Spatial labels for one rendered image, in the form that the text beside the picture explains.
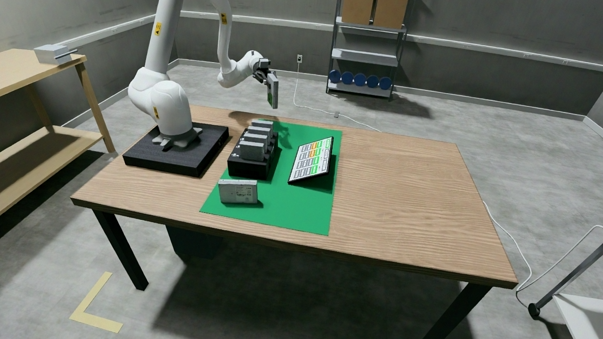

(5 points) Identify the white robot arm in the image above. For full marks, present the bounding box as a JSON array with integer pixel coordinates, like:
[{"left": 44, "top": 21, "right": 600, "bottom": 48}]
[{"left": 128, "top": 0, "right": 271, "bottom": 150}]

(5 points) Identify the green mat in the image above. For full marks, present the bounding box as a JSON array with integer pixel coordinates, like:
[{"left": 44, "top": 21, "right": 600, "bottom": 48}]
[{"left": 199, "top": 121, "right": 342, "bottom": 236}]

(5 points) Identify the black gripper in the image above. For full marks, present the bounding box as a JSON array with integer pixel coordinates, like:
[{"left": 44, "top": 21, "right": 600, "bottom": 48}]
[{"left": 253, "top": 63, "right": 277, "bottom": 89}]

